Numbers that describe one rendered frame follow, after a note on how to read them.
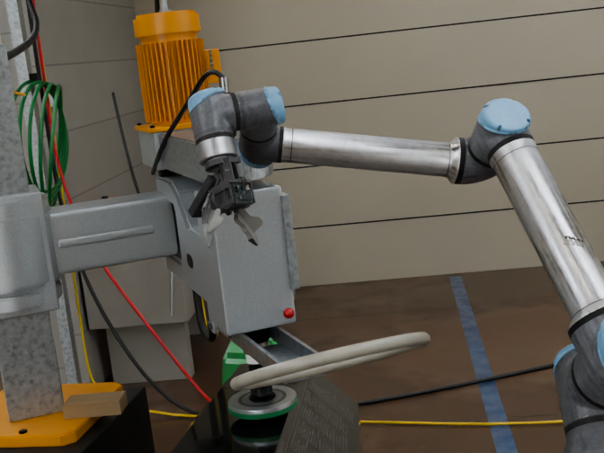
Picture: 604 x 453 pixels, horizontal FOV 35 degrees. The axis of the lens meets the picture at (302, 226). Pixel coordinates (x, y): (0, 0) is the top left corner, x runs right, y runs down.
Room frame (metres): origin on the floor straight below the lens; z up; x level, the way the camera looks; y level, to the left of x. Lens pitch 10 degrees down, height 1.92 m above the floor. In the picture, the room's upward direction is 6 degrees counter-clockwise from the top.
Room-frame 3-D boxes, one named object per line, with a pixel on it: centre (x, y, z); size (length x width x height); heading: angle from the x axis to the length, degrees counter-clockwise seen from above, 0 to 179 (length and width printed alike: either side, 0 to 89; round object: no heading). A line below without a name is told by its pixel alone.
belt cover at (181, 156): (3.12, 0.29, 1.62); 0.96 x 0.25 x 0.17; 19
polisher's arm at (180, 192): (3.17, 0.29, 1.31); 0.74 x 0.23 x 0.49; 19
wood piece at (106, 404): (3.11, 0.78, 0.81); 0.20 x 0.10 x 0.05; 86
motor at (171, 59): (3.42, 0.38, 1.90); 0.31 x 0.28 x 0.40; 109
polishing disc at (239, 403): (2.79, 0.18, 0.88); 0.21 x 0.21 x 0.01
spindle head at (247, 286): (2.87, 0.21, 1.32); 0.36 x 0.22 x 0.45; 19
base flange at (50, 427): (3.21, 1.01, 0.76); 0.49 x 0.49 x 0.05; 78
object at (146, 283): (6.18, 0.98, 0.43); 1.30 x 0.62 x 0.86; 174
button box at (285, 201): (2.76, 0.05, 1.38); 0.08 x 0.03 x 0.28; 19
